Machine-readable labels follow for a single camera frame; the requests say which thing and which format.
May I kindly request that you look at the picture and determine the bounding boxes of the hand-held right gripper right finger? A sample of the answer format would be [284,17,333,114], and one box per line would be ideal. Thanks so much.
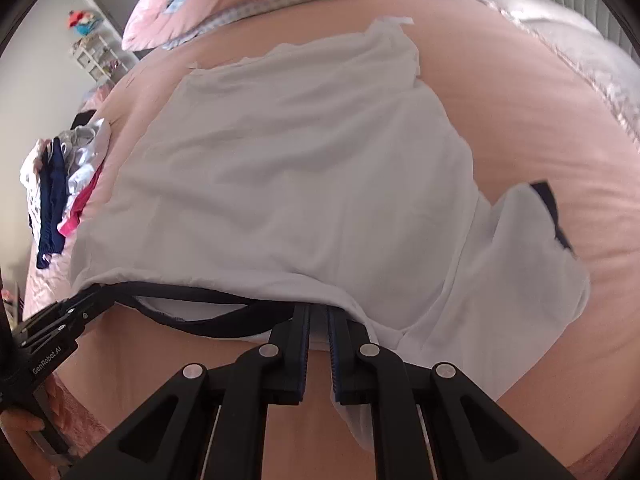
[327,305,581,480]

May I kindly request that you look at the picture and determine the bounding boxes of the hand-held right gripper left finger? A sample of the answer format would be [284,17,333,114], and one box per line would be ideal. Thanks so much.
[60,304,312,480]

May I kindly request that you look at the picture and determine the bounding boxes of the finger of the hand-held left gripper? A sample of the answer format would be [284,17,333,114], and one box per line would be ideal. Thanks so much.
[14,284,109,342]
[22,289,122,362]

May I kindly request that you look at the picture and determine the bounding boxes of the white t-shirt with navy trim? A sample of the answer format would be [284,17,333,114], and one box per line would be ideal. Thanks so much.
[70,16,593,453]

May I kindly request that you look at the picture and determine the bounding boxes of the person's left hand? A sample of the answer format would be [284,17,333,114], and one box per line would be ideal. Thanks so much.
[0,407,47,461]

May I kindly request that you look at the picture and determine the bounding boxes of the bright pink garment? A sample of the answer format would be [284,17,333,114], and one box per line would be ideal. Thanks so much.
[58,162,104,239]

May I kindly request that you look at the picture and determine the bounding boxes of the white patterned garment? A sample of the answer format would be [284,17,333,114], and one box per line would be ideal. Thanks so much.
[20,137,52,247]

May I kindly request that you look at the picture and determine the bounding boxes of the grey and white garment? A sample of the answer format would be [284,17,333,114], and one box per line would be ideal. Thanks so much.
[54,119,112,197]

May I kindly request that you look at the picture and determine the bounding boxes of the white shelf rack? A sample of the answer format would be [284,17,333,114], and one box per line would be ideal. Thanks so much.
[70,35,127,82]

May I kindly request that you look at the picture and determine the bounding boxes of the colourful toy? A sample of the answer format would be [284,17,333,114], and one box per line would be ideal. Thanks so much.
[67,10,104,37]

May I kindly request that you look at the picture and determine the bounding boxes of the pink bed sheet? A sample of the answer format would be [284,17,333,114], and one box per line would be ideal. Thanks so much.
[20,25,640,480]

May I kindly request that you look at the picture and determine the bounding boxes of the pale quilted blanket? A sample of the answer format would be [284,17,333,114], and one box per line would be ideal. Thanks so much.
[440,0,640,142]

